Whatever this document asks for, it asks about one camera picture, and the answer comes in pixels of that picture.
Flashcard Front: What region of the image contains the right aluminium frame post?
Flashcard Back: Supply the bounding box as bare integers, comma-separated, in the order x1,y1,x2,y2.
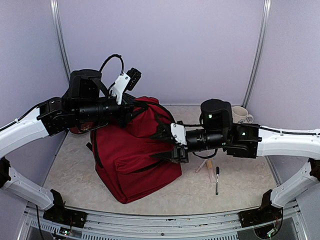
242,0,272,108

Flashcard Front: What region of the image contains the red floral round case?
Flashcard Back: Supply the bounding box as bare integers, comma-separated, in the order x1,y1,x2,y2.
69,122,92,135

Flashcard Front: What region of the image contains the white printed mug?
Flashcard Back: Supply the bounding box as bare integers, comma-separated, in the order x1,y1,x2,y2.
231,106,254,124

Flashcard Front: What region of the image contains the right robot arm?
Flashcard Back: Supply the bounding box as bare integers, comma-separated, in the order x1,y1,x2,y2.
153,99,320,222

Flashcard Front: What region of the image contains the front aluminium rail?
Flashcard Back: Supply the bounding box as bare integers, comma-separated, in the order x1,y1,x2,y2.
23,197,301,240

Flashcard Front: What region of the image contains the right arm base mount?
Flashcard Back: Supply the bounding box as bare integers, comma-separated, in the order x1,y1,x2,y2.
238,208,283,228

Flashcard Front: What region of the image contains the aluminium frame post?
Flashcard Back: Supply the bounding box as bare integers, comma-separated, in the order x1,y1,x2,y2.
50,0,71,82
242,0,272,108

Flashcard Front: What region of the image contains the beige capped marker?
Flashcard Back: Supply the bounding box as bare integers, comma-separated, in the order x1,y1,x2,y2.
206,159,216,184

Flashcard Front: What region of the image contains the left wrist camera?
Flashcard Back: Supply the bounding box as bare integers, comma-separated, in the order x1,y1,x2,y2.
109,67,142,105

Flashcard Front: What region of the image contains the green tipped black marker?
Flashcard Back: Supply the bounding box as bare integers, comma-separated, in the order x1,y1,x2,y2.
215,166,220,196

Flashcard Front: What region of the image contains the left aluminium frame post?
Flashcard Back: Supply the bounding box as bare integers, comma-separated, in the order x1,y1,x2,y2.
50,0,71,82

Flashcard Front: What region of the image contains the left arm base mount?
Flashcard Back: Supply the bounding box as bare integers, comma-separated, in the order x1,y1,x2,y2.
43,207,87,229

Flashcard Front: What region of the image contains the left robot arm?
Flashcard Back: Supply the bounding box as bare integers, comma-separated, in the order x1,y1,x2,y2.
0,68,141,228

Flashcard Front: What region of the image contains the red backpack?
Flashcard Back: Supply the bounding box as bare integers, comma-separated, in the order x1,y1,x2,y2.
86,96,183,205

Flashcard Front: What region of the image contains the clear pink pen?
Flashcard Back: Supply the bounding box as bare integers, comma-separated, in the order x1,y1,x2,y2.
195,159,207,173

